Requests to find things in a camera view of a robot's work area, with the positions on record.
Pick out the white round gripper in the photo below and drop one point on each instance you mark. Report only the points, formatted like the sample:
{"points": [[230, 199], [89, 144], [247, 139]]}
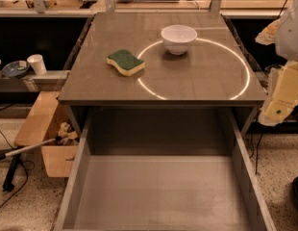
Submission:
{"points": [[290, 33]]}

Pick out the green and yellow sponge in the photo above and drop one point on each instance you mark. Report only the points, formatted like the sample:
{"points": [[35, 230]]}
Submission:
{"points": [[125, 62]]}

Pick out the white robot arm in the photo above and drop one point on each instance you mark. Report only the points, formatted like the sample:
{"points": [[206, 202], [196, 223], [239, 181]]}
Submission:
{"points": [[282, 96]]}

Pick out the grey open top drawer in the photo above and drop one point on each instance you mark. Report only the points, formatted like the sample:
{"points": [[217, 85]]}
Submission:
{"points": [[162, 170]]}

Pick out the white ceramic bowl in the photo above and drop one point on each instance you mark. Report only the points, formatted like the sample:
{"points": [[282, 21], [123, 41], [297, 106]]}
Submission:
{"points": [[178, 38]]}

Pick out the grey cabinet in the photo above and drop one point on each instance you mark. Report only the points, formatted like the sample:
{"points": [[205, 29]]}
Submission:
{"points": [[213, 71]]}

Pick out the crumpled paper in box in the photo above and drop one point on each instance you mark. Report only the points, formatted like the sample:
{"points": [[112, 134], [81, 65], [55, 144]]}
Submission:
{"points": [[67, 135]]}

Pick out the wooden box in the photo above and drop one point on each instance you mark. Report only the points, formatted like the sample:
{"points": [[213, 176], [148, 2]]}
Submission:
{"points": [[45, 119]]}

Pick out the white paper cup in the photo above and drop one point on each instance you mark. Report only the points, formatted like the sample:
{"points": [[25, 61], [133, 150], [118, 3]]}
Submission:
{"points": [[37, 63]]}

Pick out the silver metal rod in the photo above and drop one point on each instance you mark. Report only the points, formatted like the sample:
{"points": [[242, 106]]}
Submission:
{"points": [[26, 148]]}

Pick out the blue plate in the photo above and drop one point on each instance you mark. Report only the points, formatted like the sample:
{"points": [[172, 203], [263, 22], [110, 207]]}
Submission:
{"points": [[16, 69]]}

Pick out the black stand leg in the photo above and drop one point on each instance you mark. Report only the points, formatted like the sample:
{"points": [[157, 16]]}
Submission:
{"points": [[8, 186]]}

